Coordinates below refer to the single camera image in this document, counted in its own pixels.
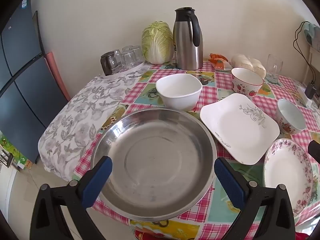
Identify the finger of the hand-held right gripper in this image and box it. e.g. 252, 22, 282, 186
308, 140, 320, 165

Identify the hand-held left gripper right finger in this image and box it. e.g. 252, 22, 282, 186
214, 157, 297, 240

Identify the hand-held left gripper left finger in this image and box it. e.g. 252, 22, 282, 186
29, 156, 113, 240

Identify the round pink floral plate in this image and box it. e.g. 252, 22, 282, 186
263, 138, 314, 218

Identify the small strawberry print bowl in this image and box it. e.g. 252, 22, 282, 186
276, 99, 306, 135

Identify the square white vine-print plate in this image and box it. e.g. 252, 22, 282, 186
199, 93, 280, 165

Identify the large stainless steel plate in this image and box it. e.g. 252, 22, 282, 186
90, 108, 217, 222

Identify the large strawberry print bowl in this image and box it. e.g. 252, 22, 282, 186
230, 67, 264, 99

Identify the plain white bowl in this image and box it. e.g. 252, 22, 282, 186
155, 73, 203, 112

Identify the white power strip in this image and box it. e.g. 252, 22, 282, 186
303, 90, 313, 108

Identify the black charger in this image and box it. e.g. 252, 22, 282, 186
305, 81, 317, 99

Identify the pink checked tablecloth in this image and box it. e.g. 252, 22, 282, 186
72, 61, 320, 240

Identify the green printed carton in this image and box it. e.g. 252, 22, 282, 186
0, 131, 33, 170

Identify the clear glass mug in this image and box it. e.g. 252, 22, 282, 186
265, 54, 283, 84

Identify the bag of steamed buns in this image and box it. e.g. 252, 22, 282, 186
231, 54, 267, 78

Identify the pink foam mat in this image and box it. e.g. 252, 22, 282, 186
44, 52, 71, 102

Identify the dark blue refrigerator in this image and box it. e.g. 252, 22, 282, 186
0, 0, 70, 166

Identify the orange and white snack packet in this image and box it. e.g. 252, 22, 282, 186
208, 59, 233, 71

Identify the teal cloth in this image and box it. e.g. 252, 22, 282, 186
304, 21, 320, 47

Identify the white serving tray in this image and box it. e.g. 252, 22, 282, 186
100, 61, 150, 78

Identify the stainless steel thermos jug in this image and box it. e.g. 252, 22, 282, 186
172, 7, 204, 70

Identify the napa cabbage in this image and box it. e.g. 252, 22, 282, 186
141, 21, 174, 64

